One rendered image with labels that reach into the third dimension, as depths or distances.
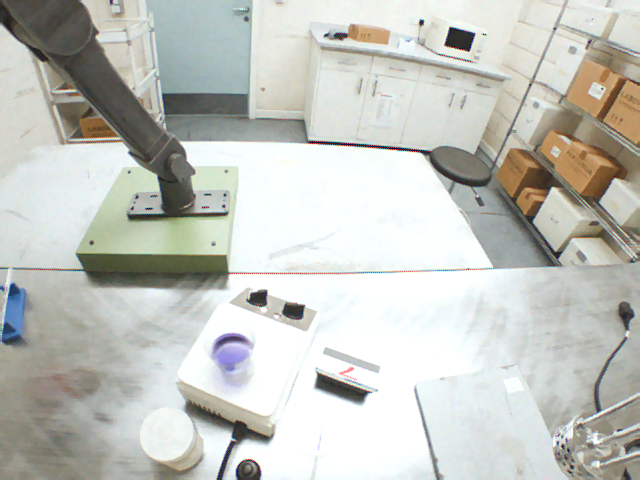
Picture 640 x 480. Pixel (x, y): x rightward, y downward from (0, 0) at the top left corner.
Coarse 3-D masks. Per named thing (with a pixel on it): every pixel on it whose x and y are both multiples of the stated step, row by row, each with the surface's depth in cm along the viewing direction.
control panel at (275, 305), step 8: (248, 288) 51; (240, 296) 47; (272, 296) 50; (232, 304) 44; (240, 304) 45; (248, 304) 46; (272, 304) 48; (280, 304) 49; (256, 312) 44; (264, 312) 45; (272, 312) 45; (280, 312) 46; (304, 312) 48; (312, 312) 49; (280, 320) 44; (288, 320) 44; (296, 320) 45; (304, 320) 46; (312, 320) 46; (304, 328) 44
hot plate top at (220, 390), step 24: (216, 312) 41; (240, 312) 41; (264, 336) 39; (288, 336) 40; (192, 360) 35; (264, 360) 37; (288, 360) 37; (192, 384) 33; (216, 384) 34; (264, 384) 35; (240, 408) 33; (264, 408) 33
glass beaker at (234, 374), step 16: (224, 320) 32; (240, 320) 33; (208, 336) 32; (256, 336) 31; (208, 352) 30; (224, 368) 30; (240, 368) 30; (256, 368) 35; (224, 384) 33; (240, 384) 33
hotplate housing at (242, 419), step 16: (304, 336) 42; (304, 352) 41; (288, 384) 37; (192, 400) 37; (208, 400) 34; (288, 400) 40; (224, 416) 37; (240, 416) 34; (256, 416) 33; (272, 416) 34; (240, 432) 35; (272, 432) 36
